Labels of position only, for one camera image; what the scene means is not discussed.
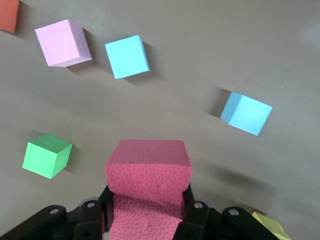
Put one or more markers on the orange foam block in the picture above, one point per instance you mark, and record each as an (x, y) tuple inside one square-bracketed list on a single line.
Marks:
[(7, 15)]

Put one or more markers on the green foam block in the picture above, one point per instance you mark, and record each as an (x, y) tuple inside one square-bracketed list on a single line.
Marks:
[(46, 156)]

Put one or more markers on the yellow foam block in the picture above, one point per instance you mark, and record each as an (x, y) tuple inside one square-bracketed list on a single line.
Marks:
[(271, 226)]

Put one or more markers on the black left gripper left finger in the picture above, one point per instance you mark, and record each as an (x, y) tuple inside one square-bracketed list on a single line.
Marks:
[(87, 217)]

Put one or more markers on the light blue foam block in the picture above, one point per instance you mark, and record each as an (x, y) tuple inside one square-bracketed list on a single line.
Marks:
[(246, 113), (126, 56)]

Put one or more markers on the red foam block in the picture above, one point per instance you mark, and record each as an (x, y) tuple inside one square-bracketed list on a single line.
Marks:
[(147, 180)]

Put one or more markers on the pink foam block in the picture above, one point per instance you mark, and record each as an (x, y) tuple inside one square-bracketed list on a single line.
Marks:
[(62, 42)]

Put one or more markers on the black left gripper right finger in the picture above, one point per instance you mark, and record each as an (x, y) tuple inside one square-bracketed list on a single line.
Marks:
[(197, 217)]

